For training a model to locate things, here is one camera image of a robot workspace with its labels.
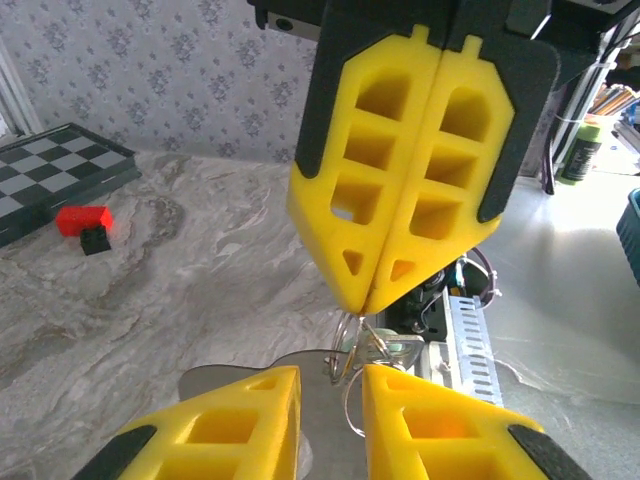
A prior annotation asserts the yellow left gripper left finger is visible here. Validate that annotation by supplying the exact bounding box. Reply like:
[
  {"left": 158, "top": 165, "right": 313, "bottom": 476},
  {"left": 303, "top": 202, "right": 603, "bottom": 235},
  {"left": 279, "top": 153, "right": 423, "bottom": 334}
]
[{"left": 74, "top": 366, "right": 301, "bottom": 480}]

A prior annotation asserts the stack of books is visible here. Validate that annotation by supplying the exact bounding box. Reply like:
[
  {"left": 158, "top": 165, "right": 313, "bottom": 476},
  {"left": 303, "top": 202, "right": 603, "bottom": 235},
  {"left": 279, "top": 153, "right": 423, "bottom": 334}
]
[{"left": 589, "top": 59, "right": 640, "bottom": 151}]

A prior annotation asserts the thin purple base cable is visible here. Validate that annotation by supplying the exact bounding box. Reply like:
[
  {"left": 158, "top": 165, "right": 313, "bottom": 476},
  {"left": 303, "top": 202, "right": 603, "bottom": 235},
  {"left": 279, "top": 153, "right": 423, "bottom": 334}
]
[{"left": 469, "top": 247, "right": 502, "bottom": 302}]

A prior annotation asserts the black and grey chessboard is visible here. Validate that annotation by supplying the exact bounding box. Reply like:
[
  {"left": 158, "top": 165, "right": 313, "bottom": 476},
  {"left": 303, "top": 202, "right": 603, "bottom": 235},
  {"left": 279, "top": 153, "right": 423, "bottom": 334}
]
[{"left": 0, "top": 122, "right": 143, "bottom": 249}]

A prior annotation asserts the small black toy brick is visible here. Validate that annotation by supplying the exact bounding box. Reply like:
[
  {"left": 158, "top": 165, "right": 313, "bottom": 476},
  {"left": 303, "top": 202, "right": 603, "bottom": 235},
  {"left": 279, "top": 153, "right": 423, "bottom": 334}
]
[{"left": 79, "top": 225, "right": 113, "bottom": 257}]

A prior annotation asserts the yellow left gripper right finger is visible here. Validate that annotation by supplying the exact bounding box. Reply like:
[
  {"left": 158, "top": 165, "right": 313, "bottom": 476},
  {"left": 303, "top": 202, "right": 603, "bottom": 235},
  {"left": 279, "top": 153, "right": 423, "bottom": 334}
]
[{"left": 362, "top": 363, "right": 591, "bottom": 480}]

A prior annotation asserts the silver metal keyring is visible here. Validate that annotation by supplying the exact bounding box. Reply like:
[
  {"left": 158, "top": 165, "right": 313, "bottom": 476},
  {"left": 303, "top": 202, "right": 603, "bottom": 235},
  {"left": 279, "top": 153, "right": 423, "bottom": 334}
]
[{"left": 330, "top": 309, "right": 386, "bottom": 437}]

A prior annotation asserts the teal basket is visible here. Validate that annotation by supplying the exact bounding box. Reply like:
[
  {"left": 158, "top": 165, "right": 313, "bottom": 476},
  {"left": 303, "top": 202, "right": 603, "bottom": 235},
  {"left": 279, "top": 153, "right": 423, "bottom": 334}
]
[{"left": 615, "top": 188, "right": 640, "bottom": 289}]

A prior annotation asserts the green bottle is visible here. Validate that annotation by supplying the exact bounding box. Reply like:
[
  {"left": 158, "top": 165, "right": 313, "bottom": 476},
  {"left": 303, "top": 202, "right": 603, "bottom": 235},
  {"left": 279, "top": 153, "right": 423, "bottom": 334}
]
[{"left": 559, "top": 122, "right": 604, "bottom": 184}]

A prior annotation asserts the small red toy brick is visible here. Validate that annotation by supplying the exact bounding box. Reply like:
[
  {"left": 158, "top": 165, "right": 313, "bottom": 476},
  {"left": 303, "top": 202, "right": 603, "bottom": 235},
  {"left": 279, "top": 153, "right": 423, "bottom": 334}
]
[{"left": 54, "top": 204, "right": 115, "bottom": 238}]

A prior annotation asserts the aluminium frame post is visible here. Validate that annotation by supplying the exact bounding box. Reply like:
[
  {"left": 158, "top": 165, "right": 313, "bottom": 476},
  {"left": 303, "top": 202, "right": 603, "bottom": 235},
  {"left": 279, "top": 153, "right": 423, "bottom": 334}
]
[{"left": 0, "top": 37, "right": 45, "bottom": 137}]

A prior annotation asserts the grey slotted cable duct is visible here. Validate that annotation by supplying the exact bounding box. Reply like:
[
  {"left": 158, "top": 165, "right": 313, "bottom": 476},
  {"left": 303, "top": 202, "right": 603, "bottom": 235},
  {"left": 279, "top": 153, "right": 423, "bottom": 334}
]
[{"left": 442, "top": 294, "right": 504, "bottom": 409}]

